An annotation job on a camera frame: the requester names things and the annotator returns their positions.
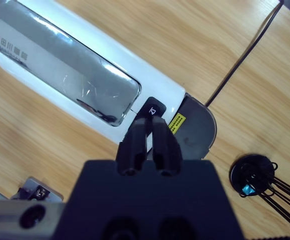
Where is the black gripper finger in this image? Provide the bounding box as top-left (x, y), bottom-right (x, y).
top-left (116, 117), bottom-right (149, 177)
top-left (151, 116), bottom-right (183, 177)

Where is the silver machine lever lid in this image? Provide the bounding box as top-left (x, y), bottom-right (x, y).
top-left (0, 0), bottom-right (142, 128)

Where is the white capsule coffee machine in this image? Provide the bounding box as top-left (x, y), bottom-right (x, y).
top-left (0, 0), bottom-right (187, 146)

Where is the blue coffee capsule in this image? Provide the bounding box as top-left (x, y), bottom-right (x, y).
top-left (241, 184), bottom-right (256, 197)

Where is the yellow warning sticker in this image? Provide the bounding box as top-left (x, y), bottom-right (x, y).
top-left (168, 112), bottom-right (187, 134)

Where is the clear water tank black lid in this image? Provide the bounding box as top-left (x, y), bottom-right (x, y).
top-left (169, 92), bottom-right (218, 161)

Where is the black capsule holder with rods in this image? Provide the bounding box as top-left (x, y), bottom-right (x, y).
top-left (229, 153), bottom-right (290, 237)

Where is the grey camera mount plate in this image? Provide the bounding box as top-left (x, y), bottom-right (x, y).
top-left (0, 176), bottom-right (65, 204)

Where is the black power cable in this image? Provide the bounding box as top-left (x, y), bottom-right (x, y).
top-left (204, 0), bottom-right (285, 106)

